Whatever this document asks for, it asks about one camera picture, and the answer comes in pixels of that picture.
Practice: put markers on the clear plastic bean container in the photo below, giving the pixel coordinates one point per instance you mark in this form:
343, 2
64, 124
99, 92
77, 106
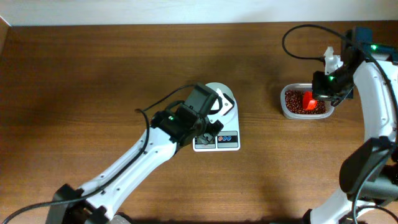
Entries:
302, 87

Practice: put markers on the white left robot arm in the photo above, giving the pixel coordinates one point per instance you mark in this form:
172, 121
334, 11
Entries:
98, 200

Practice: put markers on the red plastic measuring scoop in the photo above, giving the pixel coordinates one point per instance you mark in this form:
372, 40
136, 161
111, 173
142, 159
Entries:
308, 102

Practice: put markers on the white digital kitchen scale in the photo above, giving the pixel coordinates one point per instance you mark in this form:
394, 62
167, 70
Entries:
228, 139

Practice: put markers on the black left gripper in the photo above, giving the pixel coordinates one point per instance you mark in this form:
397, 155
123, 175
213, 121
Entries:
214, 130

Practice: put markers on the red adzuki beans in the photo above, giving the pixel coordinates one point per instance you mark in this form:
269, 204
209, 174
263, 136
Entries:
293, 101

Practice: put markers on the white round bowl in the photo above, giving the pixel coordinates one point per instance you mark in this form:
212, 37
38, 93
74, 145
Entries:
227, 91

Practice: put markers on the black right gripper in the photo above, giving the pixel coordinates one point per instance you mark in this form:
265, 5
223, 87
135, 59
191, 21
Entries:
319, 91

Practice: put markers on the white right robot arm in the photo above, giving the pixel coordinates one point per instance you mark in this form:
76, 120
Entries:
366, 181

